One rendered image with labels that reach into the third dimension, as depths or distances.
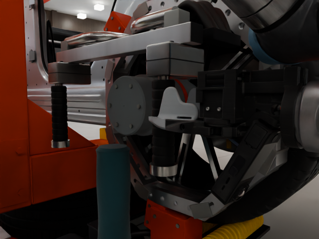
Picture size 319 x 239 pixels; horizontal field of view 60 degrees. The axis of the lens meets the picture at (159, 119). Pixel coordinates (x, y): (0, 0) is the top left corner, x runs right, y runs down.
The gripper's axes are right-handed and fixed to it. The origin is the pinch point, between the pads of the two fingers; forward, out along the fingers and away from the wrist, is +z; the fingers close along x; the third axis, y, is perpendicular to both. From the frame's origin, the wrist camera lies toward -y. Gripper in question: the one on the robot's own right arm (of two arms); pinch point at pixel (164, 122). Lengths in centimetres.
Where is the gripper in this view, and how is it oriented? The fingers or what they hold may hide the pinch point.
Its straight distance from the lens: 43.2
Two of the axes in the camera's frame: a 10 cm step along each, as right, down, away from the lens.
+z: -7.3, -0.6, 6.8
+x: -6.8, 0.6, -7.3
